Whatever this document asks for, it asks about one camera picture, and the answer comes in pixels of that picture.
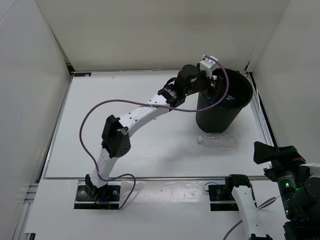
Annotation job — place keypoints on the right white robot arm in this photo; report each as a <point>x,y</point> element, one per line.
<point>298,186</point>

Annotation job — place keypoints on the dark green plastic bin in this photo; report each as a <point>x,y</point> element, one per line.
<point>220,117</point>

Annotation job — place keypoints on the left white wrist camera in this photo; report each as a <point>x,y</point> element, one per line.
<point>208,64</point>

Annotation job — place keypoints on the clear unlabelled plastic bottle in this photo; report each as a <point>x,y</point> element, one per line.
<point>218,140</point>

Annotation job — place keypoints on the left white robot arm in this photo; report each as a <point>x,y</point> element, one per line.
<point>117,131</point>

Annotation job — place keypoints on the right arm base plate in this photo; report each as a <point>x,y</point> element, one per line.
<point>220,195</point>

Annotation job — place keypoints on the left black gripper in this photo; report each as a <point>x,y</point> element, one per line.
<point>208,80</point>

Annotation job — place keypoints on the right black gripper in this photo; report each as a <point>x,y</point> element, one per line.
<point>287,157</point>

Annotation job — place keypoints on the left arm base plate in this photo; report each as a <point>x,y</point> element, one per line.
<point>107,199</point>

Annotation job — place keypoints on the clear Aquafina bottle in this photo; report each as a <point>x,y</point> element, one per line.
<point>228,99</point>

